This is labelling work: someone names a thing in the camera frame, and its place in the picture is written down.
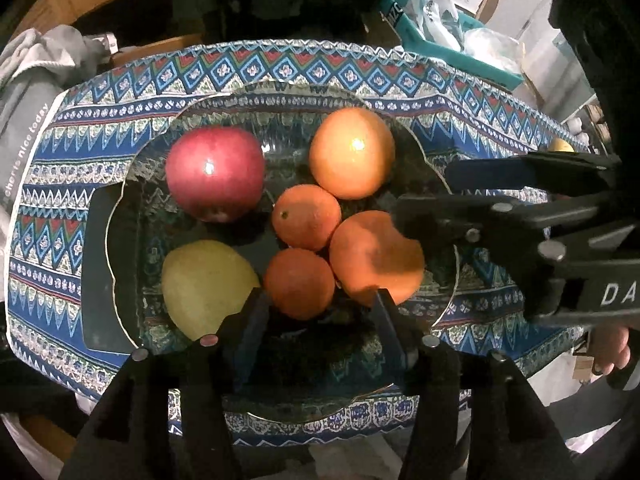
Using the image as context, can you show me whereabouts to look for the large orange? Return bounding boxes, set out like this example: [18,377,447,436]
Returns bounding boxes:
[308,106,396,200]
[328,210,426,307]

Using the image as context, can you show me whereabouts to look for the blue patterned tablecloth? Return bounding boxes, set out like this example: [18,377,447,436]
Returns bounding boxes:
[7,37,596,446]

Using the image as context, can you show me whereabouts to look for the clear plastic bag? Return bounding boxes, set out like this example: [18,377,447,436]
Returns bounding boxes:
[462,27,525,78]

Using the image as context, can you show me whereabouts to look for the grey printed cushion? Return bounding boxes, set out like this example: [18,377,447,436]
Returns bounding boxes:
[0,55,66,241]

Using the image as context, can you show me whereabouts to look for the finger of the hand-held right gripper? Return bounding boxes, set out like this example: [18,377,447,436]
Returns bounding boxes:
[392,192,571,256]
[445,152,621,196]

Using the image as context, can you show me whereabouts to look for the small orange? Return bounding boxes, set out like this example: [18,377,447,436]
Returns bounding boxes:
[263,247,337,321]
[271,184,343,252]

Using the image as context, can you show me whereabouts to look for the teal box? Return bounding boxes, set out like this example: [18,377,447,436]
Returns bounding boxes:
[377,0,523,91]

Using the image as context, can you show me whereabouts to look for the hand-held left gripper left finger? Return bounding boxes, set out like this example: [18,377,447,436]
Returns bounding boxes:
[57,287,273,480]

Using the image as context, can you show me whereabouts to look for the red apple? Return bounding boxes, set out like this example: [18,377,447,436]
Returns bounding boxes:
[165,127,267,224]

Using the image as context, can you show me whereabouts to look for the person's right hand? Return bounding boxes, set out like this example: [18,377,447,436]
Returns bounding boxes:
[587,325,633,376]

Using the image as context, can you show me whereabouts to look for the clear glass plate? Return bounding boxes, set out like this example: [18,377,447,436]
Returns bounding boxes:
[105,80,461,423]

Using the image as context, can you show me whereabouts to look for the yellow pear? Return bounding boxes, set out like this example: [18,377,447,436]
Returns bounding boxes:
[161,240,262,342]

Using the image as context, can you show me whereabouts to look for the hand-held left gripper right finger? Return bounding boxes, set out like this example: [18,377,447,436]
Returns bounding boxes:
[372,287,573,480]

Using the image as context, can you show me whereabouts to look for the light grey hoodie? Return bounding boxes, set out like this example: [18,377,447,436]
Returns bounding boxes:
[0,25,118,91]

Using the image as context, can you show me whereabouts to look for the white printed plastic bag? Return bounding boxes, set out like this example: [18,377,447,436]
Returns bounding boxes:
[400,0,466,51]

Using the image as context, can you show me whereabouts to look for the wooden furniture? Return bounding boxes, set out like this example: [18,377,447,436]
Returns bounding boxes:
[10,0,203,68]

